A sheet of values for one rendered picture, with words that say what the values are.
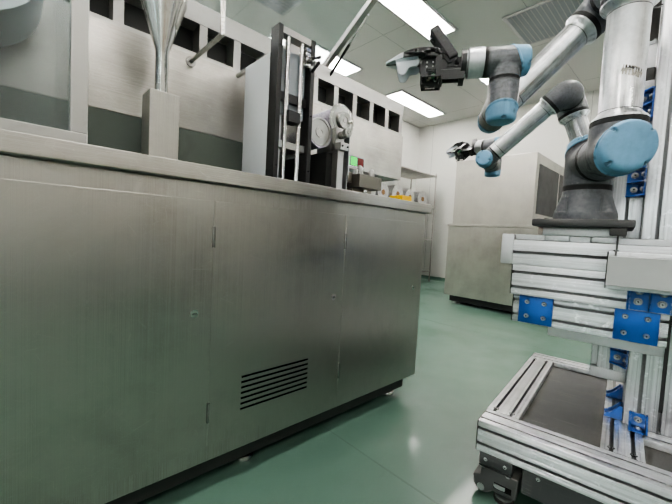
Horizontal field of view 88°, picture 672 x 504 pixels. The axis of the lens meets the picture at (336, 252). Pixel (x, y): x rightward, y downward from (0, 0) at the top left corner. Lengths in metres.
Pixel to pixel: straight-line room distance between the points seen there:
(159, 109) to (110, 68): 0.33
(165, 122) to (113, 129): 0.28
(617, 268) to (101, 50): 1.69
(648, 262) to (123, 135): 1.62
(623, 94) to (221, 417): 1.30
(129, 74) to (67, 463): 1.23
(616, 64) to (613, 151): 0.21
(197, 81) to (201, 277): 0.96
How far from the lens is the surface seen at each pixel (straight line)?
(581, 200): 1.16
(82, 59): 0.99
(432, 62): 1.08
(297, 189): 1.08
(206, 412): 1.09
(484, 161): 1.77
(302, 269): 1.14
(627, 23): 1.17
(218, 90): 1.72
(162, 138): 1.30
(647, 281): 1.03
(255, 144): 1.52
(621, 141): 1.05
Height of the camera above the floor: 0.75
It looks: 3 degrees down
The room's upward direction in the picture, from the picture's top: 3 degrees clockwise
